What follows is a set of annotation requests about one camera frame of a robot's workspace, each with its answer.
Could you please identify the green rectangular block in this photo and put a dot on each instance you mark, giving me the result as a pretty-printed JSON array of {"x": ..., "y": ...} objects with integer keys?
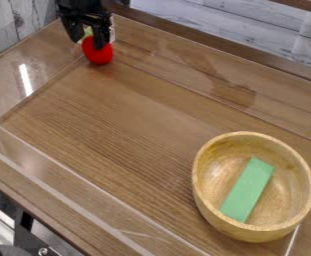
[{"x": 247, "y": 189}]

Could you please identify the wooden bowl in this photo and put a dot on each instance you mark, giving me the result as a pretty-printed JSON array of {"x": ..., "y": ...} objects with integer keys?
[{"x": 284, "y": 201}]

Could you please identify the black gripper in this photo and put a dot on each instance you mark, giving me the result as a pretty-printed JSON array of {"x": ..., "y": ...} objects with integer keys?
[{"x": 72, "y": 10}]

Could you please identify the clear acrylic wall panel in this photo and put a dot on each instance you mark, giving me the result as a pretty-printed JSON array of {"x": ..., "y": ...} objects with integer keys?
[{"x": 89, "y": 217}]

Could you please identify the red plush strawberry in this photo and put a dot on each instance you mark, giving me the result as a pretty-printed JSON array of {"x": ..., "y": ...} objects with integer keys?
[{"x": 97, "y": 53}]

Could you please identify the black table leg frame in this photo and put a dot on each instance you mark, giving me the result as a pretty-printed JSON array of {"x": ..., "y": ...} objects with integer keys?
[{"x": 36, "y": 239}]

